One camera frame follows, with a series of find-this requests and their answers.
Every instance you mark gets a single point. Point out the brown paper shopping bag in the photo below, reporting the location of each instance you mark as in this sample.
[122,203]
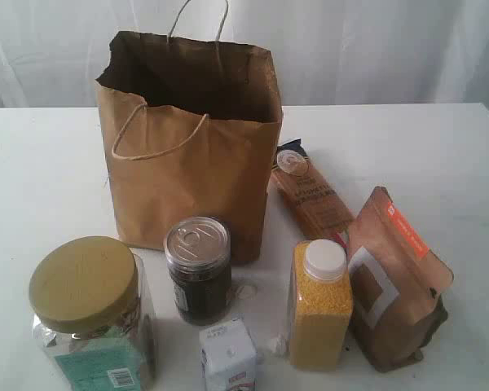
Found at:
[190,128]

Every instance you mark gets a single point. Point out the yellow millet bottle white cap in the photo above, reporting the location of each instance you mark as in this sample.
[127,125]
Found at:
[320,305]

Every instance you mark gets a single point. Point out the clear jar with gold lid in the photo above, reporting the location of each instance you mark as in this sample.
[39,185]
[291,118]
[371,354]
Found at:
[94,316]

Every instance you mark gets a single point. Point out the spaghetti packet orange and blue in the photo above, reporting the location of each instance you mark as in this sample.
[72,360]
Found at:
[314,205]

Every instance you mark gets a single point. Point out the dark jar with pull-tab lid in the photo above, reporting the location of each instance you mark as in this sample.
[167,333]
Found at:
[198,254]

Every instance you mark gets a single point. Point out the white crumpled lump near jar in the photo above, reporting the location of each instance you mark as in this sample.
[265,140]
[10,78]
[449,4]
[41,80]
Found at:
[244,291]

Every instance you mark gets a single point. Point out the brown kraft stand-up pouch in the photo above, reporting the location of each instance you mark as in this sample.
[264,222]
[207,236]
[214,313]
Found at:
[397,283]

